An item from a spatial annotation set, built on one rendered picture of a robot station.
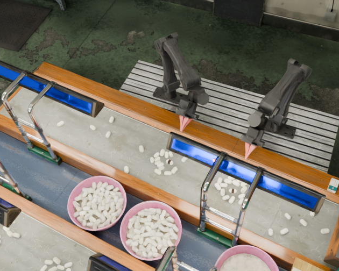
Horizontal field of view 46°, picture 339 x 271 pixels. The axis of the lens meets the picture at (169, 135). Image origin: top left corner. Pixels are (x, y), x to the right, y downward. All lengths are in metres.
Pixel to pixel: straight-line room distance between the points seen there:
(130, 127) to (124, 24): 1.86
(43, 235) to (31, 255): 0.09
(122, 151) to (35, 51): 1.95
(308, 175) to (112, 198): 0.90
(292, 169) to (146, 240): 0.75
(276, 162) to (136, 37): 2.08
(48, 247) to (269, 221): 0.96
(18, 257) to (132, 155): 0.68
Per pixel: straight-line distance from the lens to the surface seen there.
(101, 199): 1.90
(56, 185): 2.07
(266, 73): 3.36
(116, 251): 1.76
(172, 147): 1.61
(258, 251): 1.77
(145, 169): 1.94
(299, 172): 1.96
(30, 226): 1.94
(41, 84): 1.90
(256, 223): 1.83
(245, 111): 2.23
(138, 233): 1.80
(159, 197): 1.84
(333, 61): 3.59
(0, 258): 1.93
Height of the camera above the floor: 2.41
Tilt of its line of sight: 55 degrees down
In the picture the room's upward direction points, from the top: 5 degrees counter-clockwise
